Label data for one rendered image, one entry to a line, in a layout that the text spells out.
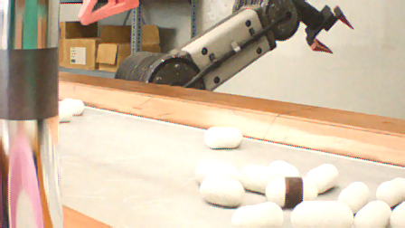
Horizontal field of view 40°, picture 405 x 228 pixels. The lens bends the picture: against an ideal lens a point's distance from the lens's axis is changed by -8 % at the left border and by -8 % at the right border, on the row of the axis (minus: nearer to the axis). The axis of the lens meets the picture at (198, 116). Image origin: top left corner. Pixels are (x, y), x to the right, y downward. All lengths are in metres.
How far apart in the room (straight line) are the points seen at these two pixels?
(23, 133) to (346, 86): 2.59
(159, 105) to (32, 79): 0.54
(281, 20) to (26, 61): 1.04
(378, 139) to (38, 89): 0.41
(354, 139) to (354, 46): 2.17
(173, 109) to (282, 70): 2.28
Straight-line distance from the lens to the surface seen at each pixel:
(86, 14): 0.74
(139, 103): 0.74
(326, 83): 2.81
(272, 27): 1.18
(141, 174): 0.47
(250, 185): 0.42
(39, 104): 0.18
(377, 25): 2.65
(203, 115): 0.66
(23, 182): 0.19
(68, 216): 0.29
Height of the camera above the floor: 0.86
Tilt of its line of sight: 9 degrees down
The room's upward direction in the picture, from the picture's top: 1 degrees clockwise
